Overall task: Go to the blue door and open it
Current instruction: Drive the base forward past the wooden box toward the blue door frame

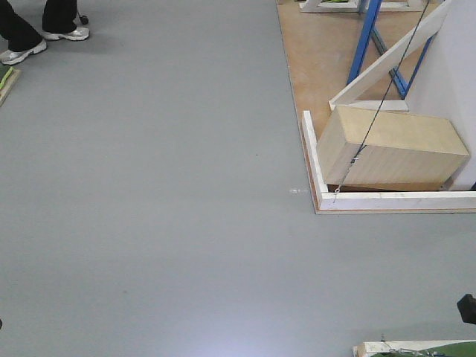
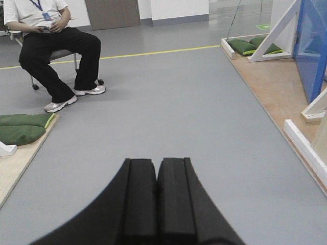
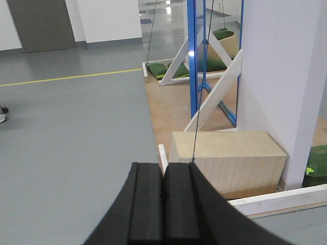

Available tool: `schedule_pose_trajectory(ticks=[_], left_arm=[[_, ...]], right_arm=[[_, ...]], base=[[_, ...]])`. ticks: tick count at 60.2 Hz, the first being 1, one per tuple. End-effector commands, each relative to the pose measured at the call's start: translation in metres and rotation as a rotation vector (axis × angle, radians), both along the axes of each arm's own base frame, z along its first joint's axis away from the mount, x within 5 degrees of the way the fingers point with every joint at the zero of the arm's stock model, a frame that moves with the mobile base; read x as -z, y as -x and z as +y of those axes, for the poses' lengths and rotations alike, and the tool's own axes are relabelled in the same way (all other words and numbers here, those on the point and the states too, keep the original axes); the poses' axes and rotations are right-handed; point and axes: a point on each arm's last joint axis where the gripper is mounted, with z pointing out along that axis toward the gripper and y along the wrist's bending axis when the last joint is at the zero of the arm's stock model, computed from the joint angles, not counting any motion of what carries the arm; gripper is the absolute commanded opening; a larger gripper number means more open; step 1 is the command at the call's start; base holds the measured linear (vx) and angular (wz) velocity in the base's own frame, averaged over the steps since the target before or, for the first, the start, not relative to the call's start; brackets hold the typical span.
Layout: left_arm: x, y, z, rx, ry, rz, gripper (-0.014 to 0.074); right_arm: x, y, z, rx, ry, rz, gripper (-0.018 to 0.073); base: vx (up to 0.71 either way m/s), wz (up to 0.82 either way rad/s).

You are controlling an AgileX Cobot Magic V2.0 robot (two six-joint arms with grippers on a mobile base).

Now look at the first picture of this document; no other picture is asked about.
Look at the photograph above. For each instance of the white left border beam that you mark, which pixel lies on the white left border beam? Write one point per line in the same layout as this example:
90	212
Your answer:
320	189

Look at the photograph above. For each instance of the white border beam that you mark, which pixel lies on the white border beam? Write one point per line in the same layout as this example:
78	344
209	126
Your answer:
320	189
443	200

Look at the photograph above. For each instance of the white front border beam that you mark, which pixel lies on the white front border beam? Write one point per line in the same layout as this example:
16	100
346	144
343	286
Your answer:
443	200

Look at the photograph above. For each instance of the light wooden box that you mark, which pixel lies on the light wooden box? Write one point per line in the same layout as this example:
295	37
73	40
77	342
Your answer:
389	150

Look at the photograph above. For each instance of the white diagonal brace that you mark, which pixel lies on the white diagonal brace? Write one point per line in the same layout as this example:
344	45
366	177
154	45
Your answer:
410	42

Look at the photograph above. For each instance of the right white sneaker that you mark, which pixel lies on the right white sneaker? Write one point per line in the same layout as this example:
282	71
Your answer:
79	34

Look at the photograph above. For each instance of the white sneaker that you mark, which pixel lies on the white sneaker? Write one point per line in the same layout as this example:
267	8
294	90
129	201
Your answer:
79	34
9	57

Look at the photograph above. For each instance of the black caster wheel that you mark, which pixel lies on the black caster wheel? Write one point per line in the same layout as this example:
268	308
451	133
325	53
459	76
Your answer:
84	20

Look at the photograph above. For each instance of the black right trouser leg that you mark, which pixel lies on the black right trouser leg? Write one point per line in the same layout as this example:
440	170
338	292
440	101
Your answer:
59	15

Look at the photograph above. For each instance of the black trouser leg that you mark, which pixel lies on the black trouser leg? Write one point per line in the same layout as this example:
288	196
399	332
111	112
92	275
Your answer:
59	15
20	35

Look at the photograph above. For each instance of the left white sneaker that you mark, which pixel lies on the left white sneaker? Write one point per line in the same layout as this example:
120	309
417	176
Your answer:
9	57

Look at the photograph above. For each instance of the black left trouser leg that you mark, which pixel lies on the black left trouser leg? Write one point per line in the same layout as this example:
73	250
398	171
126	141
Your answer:
20	35

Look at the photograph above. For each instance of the black robot part right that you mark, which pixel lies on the black robot part right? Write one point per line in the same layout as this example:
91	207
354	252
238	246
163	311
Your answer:
467	308

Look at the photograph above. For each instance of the white frame top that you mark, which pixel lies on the white frame top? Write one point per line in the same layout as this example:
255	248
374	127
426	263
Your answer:
357	6

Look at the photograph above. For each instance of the blue metal frame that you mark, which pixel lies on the blue metal frame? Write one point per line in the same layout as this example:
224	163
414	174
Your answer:
369	32

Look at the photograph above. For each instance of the white wall panel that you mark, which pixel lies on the white wall panel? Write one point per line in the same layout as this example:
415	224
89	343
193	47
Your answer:
445	83

